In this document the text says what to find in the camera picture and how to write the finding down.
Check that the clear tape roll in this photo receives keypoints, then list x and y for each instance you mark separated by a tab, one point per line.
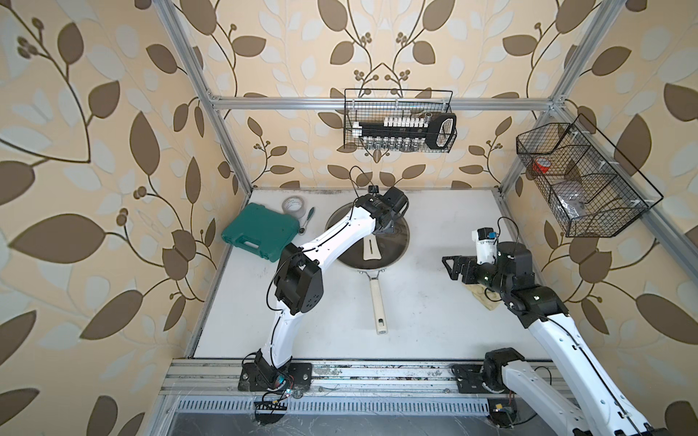
294	206

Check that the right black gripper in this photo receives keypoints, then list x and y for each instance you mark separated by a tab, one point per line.
471	264

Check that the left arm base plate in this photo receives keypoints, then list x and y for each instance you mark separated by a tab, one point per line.
259	377

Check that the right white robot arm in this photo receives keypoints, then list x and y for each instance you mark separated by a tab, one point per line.
598	406

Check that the right wire basket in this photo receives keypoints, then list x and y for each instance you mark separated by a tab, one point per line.
617	192

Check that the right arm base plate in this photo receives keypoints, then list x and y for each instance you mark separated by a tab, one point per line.
482	378

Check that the yellow cleaning cloth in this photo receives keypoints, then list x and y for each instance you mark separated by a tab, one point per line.
481	294

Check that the green plastic tool case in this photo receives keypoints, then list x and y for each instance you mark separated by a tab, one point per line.
261	231

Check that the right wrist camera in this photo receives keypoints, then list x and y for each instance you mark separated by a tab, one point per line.
485	239

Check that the red tape roll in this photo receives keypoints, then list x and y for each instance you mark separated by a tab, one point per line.
541	165

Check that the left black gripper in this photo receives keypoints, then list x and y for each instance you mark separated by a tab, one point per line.
392	221

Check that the dark frying pan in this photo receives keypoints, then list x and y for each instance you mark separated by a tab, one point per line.
377	300

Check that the clear plastic bag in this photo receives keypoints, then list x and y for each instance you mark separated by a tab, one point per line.
571	198

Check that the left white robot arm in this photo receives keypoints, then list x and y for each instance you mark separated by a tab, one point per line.
299	283

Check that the black socket tool set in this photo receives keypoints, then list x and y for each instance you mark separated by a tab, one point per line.
431	132

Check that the wire basket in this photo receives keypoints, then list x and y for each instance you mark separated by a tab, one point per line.
617	192
374	104

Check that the aluminium mounting rail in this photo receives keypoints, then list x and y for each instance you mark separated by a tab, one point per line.
339	387

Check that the back wire basket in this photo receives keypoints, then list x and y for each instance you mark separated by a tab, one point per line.
374	104

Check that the glass pot lid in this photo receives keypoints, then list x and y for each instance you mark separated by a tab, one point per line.
375	251

